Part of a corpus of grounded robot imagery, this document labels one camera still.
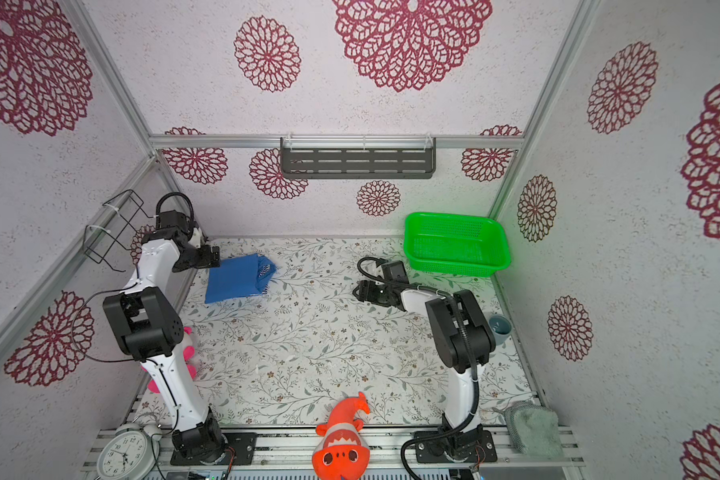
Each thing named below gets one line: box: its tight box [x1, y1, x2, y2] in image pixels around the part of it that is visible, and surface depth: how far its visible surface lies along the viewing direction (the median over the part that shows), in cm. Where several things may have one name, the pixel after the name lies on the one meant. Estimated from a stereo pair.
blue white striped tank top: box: [255, 254, 277, 295], surface depth 111 cm
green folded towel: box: [503, 401, 563, 459], surface depth 78 cm
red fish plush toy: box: [311, 392, 371, 480], surface depth 68 cm
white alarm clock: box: [96, 423, 162, 480], surface depth 71 cm
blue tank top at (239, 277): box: [205, 253, 277, 304], surface depth 106 cm
